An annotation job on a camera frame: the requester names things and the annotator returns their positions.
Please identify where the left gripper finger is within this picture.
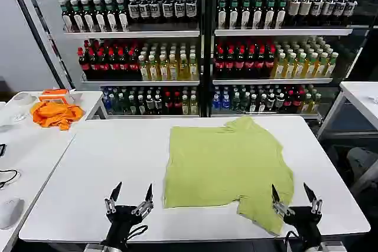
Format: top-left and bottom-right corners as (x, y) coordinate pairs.
(131, 183), (154, 216)
(103, 181), (123, 214)

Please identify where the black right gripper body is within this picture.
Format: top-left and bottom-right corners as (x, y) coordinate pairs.
(282, 205), (323, 244)

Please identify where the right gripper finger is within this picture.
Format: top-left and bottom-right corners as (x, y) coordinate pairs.
(303, 182), (324, 214)
(271, 184), (296, 217)

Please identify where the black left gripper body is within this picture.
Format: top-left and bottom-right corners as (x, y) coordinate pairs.
(106, 205), (148, 246)

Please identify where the light green shirt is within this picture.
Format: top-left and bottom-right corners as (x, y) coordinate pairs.
(162, 115), (295, 237)

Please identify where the grey chair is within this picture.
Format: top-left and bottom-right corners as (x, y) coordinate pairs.
(346, 146), (378, 178)

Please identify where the white side desk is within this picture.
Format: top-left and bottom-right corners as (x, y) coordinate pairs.
(0, 90), (105, 252)

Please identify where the crumpled orange cloth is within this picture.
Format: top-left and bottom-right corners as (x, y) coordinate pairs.
(30, 100), (86, 132)

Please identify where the white computer mouse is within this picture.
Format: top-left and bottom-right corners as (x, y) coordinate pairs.
(0, 198), (26, 231)

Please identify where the white desk with grey legs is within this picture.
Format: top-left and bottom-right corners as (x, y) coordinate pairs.
(316, 81), (378, 197)

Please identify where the orange and white box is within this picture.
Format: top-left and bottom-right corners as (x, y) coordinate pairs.
(38, 89), (70, 104)

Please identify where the crumpled white wrapper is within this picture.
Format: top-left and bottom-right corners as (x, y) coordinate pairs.
(11, 112), (29, 123)

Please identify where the white tape roll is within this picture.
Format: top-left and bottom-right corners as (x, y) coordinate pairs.
(16, 92), (39, 106)

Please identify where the shelf rack with bottles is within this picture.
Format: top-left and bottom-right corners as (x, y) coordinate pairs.
(206, 0), (378, 120)
(44, 0), (205, 119)

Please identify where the black slanted pole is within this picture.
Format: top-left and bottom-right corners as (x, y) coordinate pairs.
(4, 0), (74, 91)

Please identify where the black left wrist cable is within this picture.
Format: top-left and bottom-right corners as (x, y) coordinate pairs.
(126, 224), (149, 240)

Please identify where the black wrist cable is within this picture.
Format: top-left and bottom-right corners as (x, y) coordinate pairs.
(283, 230), (299, 247)
(126, 224), (149, 240)

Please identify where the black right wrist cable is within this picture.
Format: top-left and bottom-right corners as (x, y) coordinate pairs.
(283, 230), (299, 247)

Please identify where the thin black desk cable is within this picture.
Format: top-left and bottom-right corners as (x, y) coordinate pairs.
(0, 169), (20, 190)

